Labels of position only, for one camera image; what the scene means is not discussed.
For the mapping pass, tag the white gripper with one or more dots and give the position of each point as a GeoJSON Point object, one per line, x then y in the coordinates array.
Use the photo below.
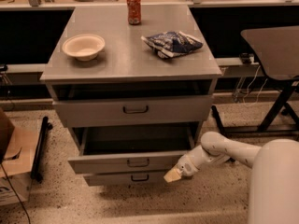
{"type": "Point", "coordinates": [188, 168]}

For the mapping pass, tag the black table leg bar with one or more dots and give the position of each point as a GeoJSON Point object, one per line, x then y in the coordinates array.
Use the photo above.
{"type": "Point", "coordinates": [217, 117]}

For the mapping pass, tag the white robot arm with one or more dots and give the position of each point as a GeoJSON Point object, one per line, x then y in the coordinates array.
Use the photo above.
{"type": "Point", "coordinates": [274, 184]}

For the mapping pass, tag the black left stand bar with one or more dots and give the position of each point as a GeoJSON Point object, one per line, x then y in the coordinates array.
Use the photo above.
{"type": "Point", "coordinates": [46, 126]}

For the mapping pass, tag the brown cardboard box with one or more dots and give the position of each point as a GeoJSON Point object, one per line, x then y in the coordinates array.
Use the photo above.
{"type": "Point", "coordinates": [18, 149]}

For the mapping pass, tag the dark side table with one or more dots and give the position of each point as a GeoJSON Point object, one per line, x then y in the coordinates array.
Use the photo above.
{"type": "Point", "coordinates": [277, 50]}

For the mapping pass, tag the blue chip bag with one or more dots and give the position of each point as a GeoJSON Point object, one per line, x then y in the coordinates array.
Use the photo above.
{"type": "Point", "coordinates": [169, 45]}

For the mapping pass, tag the black power adapter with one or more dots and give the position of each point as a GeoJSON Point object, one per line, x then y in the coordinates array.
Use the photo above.
{"type": "Point", "coordinates": [246, 58]}

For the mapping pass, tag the grey bottom drawer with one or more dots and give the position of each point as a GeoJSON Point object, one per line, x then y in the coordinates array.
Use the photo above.
{"type": "Point", "coordinates": [125, 178]}

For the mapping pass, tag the cream paper bowl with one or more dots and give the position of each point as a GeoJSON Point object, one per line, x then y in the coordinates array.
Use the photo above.
{"type": "Point", "coordinates": [83, 47]}

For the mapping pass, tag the grey drawer cabinet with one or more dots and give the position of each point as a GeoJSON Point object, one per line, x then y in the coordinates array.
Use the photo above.
{"type": "Point", "coordinates": [126, 67]}

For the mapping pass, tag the grey drawer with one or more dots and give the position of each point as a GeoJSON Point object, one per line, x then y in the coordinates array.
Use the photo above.
{"type": "Point", "coordinates": [133, 111]}
{"type": "Point", "coordinates": [137, 148]}
{"type": "Point", "coordinates": [125, 178]}

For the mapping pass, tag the grey top drawer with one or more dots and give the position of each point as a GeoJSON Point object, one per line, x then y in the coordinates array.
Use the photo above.
{"type": "Point", "coordinates": [133, 111]}

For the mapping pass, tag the red soda can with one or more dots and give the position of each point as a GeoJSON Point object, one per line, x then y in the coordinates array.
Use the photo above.
{"type": "Point", "coordinates": [134, 11]}

